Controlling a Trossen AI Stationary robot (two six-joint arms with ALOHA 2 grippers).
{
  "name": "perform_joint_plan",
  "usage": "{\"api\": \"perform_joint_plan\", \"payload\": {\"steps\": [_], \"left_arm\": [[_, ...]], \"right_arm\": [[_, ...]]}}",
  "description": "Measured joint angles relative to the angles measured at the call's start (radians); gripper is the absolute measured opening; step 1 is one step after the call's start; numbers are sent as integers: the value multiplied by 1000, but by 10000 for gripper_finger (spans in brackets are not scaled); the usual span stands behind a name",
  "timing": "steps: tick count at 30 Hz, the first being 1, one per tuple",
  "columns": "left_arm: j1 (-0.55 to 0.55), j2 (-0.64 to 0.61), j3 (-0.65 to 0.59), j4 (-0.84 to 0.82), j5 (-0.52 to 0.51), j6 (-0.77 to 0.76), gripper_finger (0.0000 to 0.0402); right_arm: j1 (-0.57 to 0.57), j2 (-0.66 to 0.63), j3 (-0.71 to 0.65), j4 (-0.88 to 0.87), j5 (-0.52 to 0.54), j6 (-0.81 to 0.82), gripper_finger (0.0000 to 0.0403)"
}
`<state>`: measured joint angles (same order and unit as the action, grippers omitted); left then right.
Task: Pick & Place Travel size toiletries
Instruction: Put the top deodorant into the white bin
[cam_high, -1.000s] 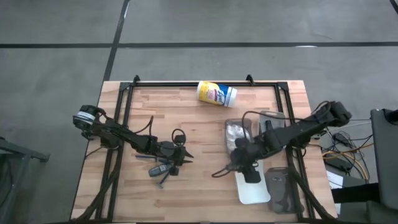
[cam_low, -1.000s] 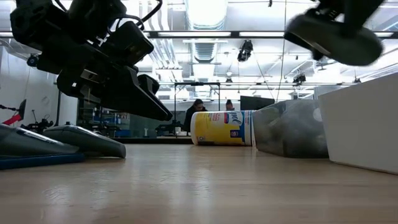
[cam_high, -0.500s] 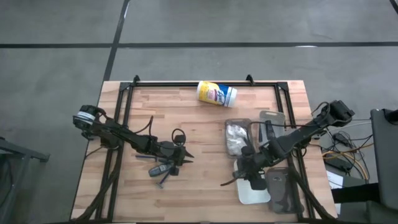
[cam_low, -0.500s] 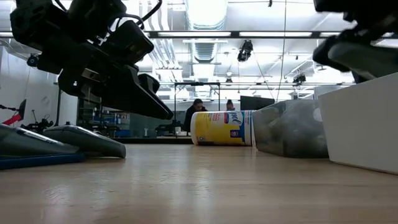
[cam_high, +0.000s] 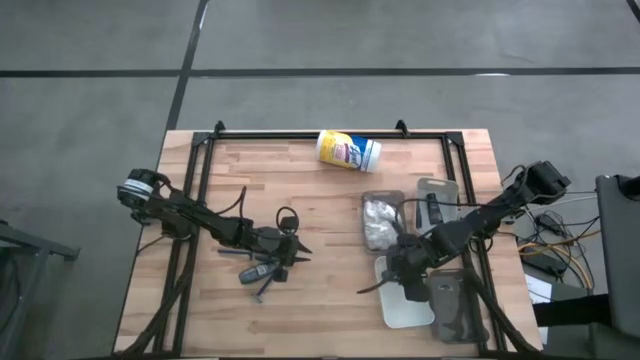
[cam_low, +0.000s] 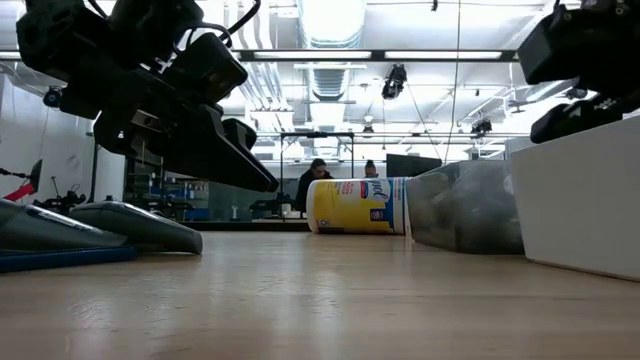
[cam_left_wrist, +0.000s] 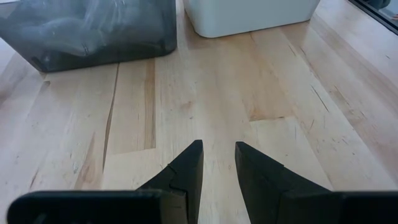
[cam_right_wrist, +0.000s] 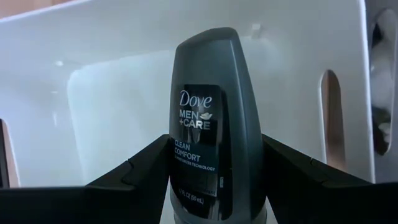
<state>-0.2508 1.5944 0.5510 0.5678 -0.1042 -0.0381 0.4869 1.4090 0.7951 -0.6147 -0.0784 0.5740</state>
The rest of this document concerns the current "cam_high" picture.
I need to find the white paper sheet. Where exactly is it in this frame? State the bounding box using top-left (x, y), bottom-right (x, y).
top-left (524, 273), bottom-right (554, 306)

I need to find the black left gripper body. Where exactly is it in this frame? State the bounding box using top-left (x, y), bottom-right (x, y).
top-left (252, 227), bottom-right (301, 284)

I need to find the black power brick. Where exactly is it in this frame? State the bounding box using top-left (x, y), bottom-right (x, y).
top-left (522, 251), bottom-right (569, 279)

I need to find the grey metal stand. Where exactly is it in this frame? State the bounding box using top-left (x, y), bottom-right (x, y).
top-left (0, 218), bottom-right (82, 360)

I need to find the white cotton ball bag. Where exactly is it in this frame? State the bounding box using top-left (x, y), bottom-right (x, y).
top-left (363, 198), bottom-right (400, 226)

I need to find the orange cable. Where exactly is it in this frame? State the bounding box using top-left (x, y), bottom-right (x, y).
top-left (517, 228), bottom-right (595, 292)

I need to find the dark grey trimmer with label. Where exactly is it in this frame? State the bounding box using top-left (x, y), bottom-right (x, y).
top-left (238, 262), bottom-right (280, 286)

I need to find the clear cotton swab bag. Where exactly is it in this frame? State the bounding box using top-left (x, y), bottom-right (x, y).
top-left (366, 219), bottom-right (403, 253)

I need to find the black left camera cable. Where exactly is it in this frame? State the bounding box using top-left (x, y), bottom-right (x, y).
top-left (275, 205), bottom-right (301, 235)

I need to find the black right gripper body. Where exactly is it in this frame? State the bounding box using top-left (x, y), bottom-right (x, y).
top-left (387, 232), bottom-right (444, 303)

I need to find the black aluminium table frame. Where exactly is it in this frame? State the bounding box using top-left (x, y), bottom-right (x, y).
top-left (113, 119), bottom-right (544, 360)

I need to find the white plastic bin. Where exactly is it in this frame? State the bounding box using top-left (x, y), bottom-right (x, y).
top-left (373, 254), bottom-right (437, 331)

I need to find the yellow white wipes canister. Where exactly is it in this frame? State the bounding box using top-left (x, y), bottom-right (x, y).
top-left (315, 129), bottom-right (383, 174)

